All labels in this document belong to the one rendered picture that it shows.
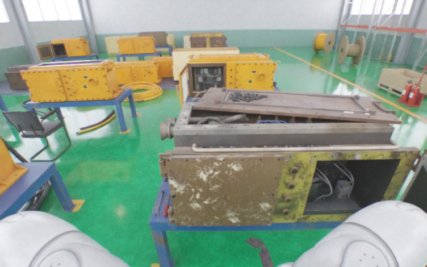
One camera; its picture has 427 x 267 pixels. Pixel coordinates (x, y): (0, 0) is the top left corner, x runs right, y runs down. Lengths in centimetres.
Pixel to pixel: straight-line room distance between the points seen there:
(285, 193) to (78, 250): 121
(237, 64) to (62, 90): 309
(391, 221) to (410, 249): 5
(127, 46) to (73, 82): 602
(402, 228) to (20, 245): 70
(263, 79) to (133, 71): 465
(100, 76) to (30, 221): 373
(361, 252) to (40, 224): 58
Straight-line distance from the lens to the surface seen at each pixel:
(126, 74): 750
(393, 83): 801
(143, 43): 1001
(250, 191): 135
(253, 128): 123
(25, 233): 56
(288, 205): 154
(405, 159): 166
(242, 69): 380
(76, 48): 1125
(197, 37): 964
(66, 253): 44
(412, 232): 56
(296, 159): 130
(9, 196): 251
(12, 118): 410
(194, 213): 148
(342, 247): 43
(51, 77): 465
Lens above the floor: 189
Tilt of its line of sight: 28 degrees down
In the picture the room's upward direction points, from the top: 1 degrees counter-clockwise
